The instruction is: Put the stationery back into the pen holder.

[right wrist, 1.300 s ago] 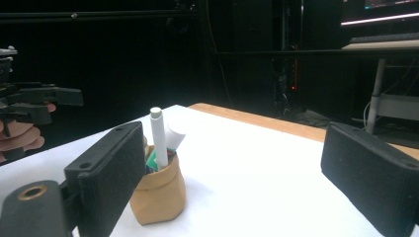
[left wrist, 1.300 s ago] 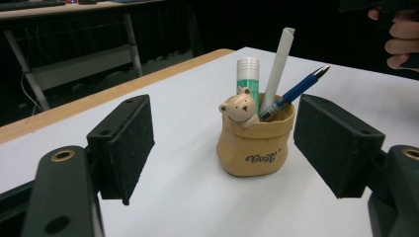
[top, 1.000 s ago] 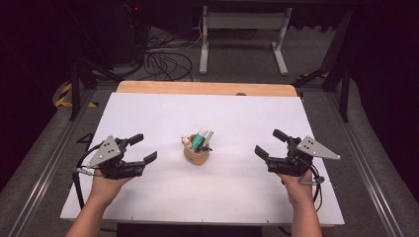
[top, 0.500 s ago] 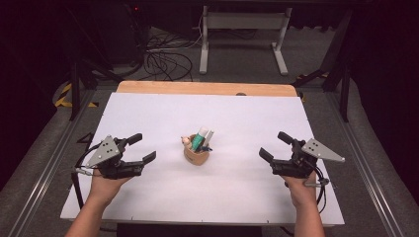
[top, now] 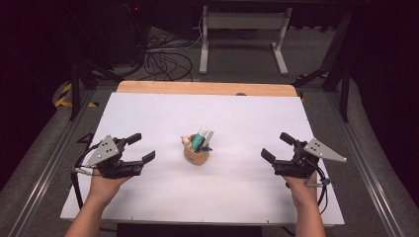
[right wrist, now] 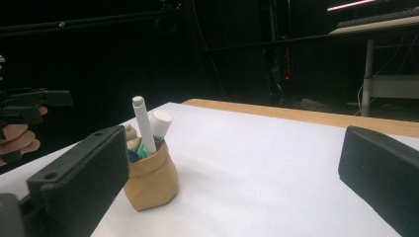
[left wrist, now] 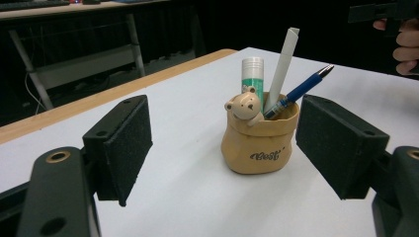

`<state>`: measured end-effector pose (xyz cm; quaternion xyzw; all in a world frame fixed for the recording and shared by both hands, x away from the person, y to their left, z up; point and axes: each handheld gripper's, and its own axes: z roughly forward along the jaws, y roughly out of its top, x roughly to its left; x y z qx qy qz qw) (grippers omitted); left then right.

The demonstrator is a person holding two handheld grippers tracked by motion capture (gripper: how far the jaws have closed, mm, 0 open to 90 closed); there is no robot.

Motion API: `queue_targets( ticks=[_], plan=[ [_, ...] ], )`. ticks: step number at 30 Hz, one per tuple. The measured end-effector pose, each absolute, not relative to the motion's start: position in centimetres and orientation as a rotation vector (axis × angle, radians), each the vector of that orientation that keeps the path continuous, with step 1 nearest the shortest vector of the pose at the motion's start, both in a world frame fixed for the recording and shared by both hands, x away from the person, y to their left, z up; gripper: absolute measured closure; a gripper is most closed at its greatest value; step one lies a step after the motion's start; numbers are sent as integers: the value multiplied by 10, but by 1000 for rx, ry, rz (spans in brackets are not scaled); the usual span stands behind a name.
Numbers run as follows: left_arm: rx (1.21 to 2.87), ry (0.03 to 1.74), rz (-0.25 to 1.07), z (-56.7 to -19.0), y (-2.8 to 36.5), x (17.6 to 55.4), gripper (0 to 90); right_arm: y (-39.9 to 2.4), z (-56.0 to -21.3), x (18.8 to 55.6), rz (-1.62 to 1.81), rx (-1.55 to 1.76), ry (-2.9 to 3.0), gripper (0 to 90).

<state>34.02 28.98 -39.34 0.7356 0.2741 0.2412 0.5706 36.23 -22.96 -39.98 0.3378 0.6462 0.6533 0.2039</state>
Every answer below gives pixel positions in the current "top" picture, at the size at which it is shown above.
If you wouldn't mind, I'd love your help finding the person's left hand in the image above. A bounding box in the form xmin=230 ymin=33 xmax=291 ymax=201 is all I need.
xmin=88 ymin=167 xmax=132 ymax=207

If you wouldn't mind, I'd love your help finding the metal stand frame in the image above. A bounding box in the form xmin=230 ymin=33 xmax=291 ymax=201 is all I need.
xmin=199 ymin=4 xmax=293 ymax=76

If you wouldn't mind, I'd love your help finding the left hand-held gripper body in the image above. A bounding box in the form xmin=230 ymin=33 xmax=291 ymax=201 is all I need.
xmin=84 ymin=134 xmax=146 ymax=181

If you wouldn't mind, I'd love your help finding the tangle of black floor cables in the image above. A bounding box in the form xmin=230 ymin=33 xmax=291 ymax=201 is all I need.
xmin=144 ymin=31 xmax=203 ymax=82

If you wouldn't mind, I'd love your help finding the hand-held gripper cable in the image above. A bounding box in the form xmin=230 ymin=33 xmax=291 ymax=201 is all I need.
xmin=69 ymin=141 xmax=107 ymax=210
xmin=304 ymin=164 xmax=337 ymax=215

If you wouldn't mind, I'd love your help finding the black computer tower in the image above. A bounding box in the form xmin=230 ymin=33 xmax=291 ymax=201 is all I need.
xmin=108 ymin=3 xmax=147 ymax=65

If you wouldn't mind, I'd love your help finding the yellow and black hazard tape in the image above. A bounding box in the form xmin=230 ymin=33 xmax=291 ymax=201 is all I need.
xmin=53 ymin=82 xmax=100 ymax=109

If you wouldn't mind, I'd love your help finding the metal floor rail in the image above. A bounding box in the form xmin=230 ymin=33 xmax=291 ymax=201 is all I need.
xmin=324 ymin=92 xmax=406 ymax=237
xmin=9 ymin=90 xmax=97 ymax=237

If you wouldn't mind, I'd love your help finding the black metal stand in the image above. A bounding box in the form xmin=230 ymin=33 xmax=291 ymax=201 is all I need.
xmin=291 ymin=9 xmax=352 ymax=122
xmin=67 ymin=6 xmax=125 ymax=121

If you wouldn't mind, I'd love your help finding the green and white glue stick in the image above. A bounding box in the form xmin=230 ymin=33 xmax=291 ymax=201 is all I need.
xmin=191 ymin=126 xmax=210 ymax=152

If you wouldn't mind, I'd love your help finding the person's right hand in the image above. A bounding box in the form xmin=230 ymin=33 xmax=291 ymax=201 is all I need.
xmin=283 ymin=171 xmax=320 ymax=209

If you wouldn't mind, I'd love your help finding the white table mat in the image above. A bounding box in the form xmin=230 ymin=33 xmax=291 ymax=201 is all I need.
xmin=59 ymin=92 xmax=346 ymax=227

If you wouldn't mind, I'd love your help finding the left hand-held gripper cable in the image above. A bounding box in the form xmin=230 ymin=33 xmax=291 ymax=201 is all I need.
xmin=69 ymin=141 xmax=107 ymax=210

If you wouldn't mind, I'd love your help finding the small wooden bowl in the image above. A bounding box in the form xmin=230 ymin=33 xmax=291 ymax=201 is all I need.
xmin=180 ymin=132 xmax=210 ymax=166

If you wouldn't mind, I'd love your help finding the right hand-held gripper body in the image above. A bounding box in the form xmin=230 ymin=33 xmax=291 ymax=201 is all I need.
xmin=271 ymin=137 xmax=348 ymax=181

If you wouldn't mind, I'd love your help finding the right hand-held gripper cable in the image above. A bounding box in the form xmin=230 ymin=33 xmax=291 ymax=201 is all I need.
xmin=304 ymin=164 xmax=337 ymax=215

